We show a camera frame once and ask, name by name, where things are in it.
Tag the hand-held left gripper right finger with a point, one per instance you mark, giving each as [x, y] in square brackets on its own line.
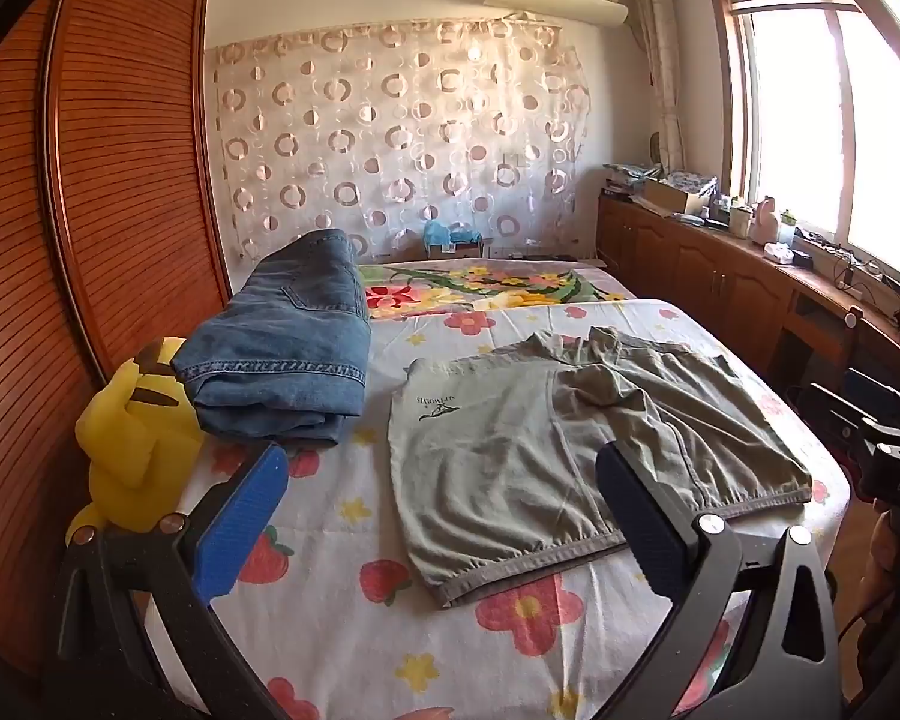
[637, 525]

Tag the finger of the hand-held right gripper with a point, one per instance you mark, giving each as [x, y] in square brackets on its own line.
[832, 401]

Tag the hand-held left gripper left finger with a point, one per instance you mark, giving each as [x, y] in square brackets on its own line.
[244, 521]

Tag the grey-green pants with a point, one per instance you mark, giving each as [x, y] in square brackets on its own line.
[495, 465]

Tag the person's right hand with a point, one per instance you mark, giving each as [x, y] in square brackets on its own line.
[883, 562]

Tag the wooden chair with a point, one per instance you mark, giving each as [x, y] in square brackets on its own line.
[851, 330]

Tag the yellow plush toy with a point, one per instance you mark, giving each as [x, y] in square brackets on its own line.
[135, 450]

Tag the long wooden cabinet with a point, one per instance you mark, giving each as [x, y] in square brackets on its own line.
[690, 270]

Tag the pink bottle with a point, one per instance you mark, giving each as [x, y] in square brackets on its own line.
[766, 219]

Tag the folded blue jeans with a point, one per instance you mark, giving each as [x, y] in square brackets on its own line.
[285, 330]

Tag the strawberry flower print bed sheet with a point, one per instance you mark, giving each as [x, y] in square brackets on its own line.
[390, 660]

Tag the white cup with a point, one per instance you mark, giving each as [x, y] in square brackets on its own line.
[739, 221]

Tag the open cardboard box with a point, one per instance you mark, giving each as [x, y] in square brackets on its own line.
[675, 199]

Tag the bright floral pillow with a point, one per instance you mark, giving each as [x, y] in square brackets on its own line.
[495, 289]

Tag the wooden framed window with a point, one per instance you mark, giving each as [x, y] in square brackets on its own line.
[810, 112]

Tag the patterned cloth pile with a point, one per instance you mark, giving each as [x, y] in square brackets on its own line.
[645, 171]

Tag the blue toy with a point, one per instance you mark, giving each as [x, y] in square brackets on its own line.
[442, 234]

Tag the beige window curtain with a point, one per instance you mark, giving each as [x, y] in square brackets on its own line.
[660, 67]

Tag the wooden slatted wardrobe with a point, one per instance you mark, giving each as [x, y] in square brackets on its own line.
[82, 165]

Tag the sheer curtain with circles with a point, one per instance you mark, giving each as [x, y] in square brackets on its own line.
[390, 127]

